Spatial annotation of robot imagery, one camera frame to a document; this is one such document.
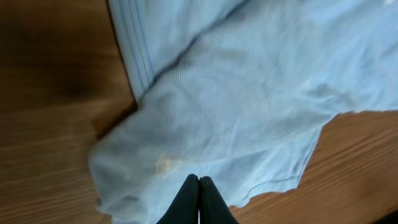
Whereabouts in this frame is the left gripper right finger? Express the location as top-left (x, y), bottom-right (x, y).
top-left (199, 176), bottom-right (239, 224)

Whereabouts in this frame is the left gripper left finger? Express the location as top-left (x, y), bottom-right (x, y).
top-left (157, 174), bottom-right (199, 224)

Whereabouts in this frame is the light blue printed t-shirt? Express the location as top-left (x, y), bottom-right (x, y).
top-left (89, 0), bottom-right (397, 223)

